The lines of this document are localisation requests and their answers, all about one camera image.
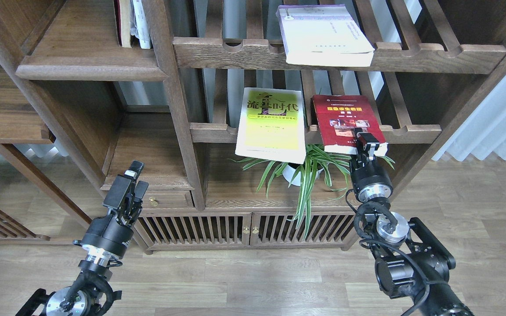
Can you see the dark wooden bookshelf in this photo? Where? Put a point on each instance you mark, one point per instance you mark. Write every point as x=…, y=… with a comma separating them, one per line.
x=168, y=106

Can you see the red paperback book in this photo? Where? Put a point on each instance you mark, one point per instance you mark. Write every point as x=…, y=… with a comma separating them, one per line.
x=338, y=116

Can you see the white plant pot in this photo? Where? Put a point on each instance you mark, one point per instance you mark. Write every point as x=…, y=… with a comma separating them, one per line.
x=290, y=169

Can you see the spider plant leaves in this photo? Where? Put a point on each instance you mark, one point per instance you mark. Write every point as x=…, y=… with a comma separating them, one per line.
x=315, y=155

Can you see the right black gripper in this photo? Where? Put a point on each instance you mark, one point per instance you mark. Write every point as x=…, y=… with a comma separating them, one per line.
x=369, y=179

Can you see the white purple book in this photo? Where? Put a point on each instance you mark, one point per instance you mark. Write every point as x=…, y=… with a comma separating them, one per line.
x=323, y=35

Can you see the brass drawer knob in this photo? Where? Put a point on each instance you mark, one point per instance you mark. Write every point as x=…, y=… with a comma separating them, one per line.
x=153, y=202

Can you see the white curtain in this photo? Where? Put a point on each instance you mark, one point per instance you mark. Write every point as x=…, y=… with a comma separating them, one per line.
x=483, y=133

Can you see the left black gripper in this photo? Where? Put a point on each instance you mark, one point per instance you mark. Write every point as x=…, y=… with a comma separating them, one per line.
x=125, y=194

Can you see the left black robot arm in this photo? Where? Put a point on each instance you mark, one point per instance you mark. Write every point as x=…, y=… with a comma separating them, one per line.
x=90, y=294

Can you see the brass cabinet door knobs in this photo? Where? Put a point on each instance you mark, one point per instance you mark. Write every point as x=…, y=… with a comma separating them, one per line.
x=248, y=230

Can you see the upright tan book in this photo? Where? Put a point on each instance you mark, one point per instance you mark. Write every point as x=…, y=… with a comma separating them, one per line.
x=124, y=12

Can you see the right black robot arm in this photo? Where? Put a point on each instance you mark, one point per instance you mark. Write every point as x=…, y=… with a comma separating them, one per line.
x=409, y=260

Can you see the yellow green book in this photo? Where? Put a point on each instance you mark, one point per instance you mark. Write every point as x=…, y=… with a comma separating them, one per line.
x=271, y=125

